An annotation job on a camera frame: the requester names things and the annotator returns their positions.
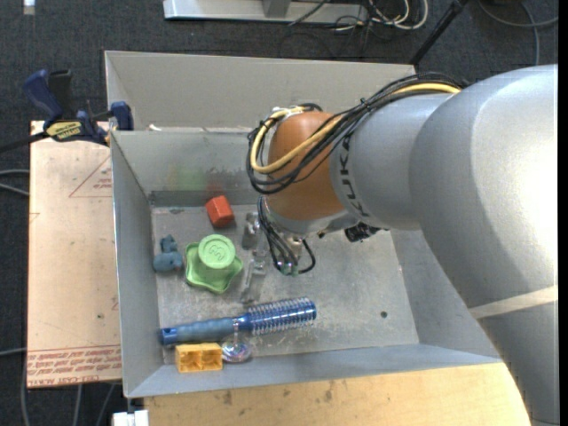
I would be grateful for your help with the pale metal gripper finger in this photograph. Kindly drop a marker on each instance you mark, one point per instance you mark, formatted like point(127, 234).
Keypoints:
point(251, 234)
point(254, 278)

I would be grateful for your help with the red block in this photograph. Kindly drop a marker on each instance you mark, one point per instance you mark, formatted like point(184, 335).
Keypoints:
point(219, 211)

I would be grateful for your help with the green star-shaped cup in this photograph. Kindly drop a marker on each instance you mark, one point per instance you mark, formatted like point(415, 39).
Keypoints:
point(214, 262)

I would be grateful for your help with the blue hair brush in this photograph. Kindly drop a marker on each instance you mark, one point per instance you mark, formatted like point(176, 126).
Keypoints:
point(248, 322)

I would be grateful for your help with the grey metal bin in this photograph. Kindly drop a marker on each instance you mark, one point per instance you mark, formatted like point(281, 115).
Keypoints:
point(346, 291)

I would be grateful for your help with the clear glass thing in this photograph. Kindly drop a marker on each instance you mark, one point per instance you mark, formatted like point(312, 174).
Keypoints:
point(236, 350)

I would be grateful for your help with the blue-grey toy animal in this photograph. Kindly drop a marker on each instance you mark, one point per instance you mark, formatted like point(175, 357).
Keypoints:
point(167, 259)

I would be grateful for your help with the yellow toy brick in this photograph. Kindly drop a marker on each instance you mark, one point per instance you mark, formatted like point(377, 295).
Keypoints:
point(198, 357)

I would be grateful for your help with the brown cardboard board, red print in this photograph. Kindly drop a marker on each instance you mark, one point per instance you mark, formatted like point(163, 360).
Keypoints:
point(71, 255)

